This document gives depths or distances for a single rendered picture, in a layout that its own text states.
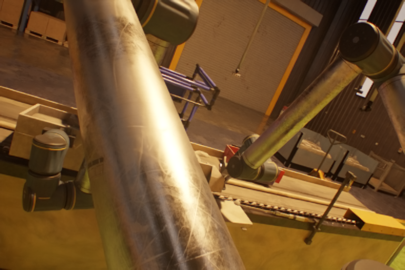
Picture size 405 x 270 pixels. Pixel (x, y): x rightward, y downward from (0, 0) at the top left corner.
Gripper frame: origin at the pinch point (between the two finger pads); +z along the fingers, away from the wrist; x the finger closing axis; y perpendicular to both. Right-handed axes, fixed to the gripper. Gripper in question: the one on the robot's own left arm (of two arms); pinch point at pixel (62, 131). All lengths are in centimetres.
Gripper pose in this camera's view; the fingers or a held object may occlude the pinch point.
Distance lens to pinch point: 137.6
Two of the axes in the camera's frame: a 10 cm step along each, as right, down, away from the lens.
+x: -8.7, -2.7, -4.1
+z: -3.5, -2.2, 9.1
